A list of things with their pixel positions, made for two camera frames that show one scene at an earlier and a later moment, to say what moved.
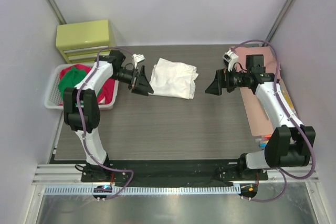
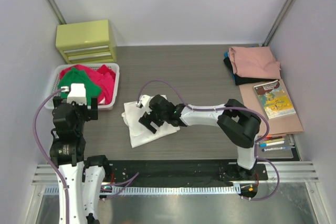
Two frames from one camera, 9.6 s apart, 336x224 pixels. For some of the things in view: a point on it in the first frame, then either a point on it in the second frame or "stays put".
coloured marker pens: (266, 137) stays put
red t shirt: (108, 92) stays put
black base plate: (170, 172) stays put
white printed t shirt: (173, 79) -> (139, 135)
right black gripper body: (226, 80) -> (151, 118)
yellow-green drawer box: (81, 42) stays put
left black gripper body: (134, 79) -> (94, 107)
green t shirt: (70, 78) stays put
